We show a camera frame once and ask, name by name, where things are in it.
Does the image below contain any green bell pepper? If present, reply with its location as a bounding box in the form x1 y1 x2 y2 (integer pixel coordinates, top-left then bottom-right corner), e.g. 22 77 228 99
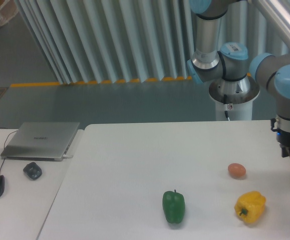
162 190 186 224

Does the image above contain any white corrugated partition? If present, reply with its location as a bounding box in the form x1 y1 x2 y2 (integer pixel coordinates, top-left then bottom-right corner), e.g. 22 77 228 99
14 0 290 86

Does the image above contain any yellow bell pepper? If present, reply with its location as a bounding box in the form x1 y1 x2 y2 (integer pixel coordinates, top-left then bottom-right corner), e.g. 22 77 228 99
234 191 266 224

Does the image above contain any brown egg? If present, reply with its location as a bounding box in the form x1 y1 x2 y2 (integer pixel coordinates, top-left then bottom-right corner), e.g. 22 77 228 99
227 163 246 178

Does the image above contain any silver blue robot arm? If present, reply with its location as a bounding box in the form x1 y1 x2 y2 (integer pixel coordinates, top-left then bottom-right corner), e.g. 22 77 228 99
187 0 290 158

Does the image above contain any silver closed laptop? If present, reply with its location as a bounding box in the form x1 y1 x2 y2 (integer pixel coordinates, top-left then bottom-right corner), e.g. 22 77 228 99
1 122 80 162

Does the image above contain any black mouse cable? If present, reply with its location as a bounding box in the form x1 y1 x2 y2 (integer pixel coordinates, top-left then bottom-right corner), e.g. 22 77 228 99
0 126 19 177

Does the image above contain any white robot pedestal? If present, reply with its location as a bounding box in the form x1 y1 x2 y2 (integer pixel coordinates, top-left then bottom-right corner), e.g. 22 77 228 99
209 76 260 121

